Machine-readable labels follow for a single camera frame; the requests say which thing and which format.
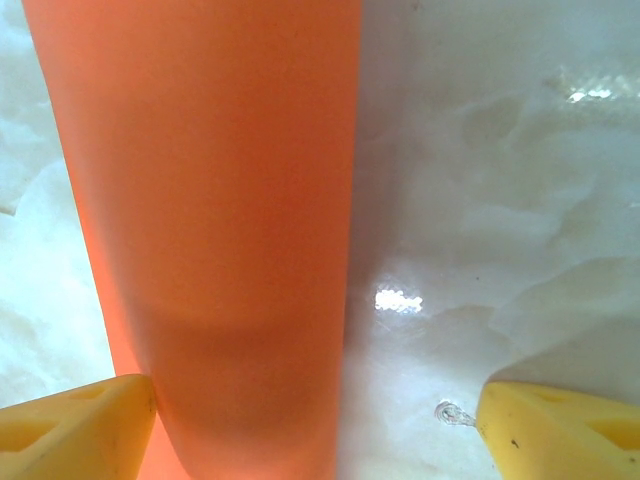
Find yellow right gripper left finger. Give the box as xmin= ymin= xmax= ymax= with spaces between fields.
xmin=0 ymin=373 xmax=159 ymax=480

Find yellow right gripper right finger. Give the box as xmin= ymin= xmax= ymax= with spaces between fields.
xmin=474 ymin=382 xmax=640 ymax=480

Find orange paper sheet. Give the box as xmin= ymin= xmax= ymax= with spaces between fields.
xmin=20 ymin=0 xmax=363 ymax=480

